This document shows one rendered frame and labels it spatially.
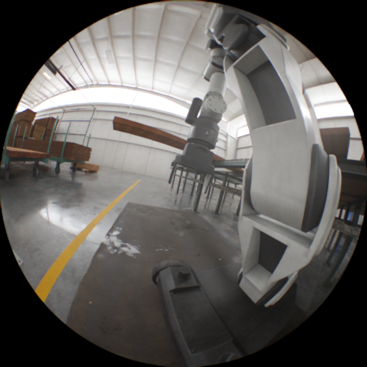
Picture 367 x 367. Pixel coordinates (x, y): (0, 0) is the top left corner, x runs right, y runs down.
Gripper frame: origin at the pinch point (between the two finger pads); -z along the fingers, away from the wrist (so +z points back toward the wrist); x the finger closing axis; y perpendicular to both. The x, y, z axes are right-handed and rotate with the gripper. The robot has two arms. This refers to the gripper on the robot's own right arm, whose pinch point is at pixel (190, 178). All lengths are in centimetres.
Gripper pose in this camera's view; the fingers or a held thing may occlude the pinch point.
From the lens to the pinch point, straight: 33.0
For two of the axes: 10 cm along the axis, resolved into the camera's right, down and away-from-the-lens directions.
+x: -9.5, -2.8, -1.7
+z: 2.9, -9.5, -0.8
